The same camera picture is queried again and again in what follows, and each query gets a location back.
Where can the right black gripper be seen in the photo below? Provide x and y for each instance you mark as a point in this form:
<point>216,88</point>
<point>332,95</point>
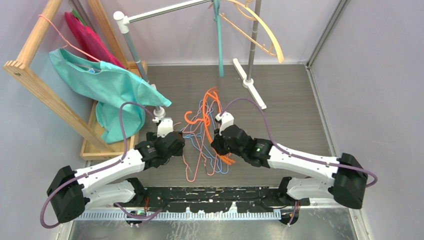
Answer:
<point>217,143</point>

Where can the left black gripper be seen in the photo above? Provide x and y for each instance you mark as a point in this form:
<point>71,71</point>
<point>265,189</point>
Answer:
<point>152,137</point>

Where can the teal plastic hanger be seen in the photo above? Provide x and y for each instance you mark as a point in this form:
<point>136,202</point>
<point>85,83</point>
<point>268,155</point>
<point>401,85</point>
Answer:
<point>217,19</point>

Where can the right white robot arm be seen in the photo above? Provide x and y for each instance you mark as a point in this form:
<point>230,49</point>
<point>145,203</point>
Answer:
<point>342,179</point>

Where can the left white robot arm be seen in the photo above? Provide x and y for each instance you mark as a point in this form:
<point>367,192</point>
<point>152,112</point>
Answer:
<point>72,192</point>

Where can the wooden tray base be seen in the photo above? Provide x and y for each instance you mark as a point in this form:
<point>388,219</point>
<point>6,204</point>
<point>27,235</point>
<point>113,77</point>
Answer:
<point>89,152</point>

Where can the teal shirt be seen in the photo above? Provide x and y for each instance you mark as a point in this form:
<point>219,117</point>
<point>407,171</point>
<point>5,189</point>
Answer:
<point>115,89</point>

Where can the magenta garment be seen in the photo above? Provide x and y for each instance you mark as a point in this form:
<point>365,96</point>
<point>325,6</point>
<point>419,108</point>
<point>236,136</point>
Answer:
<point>89,41</point>

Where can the wooden clothes rack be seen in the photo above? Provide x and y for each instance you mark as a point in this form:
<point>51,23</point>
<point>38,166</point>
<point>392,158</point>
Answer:
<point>20,69</point>

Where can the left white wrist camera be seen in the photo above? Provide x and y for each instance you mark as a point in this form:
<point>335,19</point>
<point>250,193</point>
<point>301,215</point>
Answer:
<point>164,127</point>

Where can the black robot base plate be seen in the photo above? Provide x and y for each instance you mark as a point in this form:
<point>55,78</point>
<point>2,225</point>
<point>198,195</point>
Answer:
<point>210,203</point>

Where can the pink wire hanger on rack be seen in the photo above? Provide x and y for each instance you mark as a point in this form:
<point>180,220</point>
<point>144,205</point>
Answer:
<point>67,43</point>

